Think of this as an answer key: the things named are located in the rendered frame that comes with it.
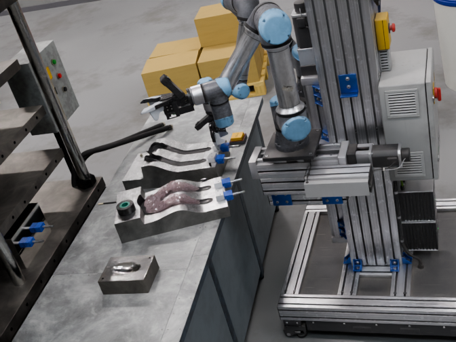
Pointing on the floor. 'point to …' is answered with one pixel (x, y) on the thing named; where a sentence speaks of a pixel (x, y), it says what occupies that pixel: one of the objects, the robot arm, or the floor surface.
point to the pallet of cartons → (203, 55)
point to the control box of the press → (34, 98)
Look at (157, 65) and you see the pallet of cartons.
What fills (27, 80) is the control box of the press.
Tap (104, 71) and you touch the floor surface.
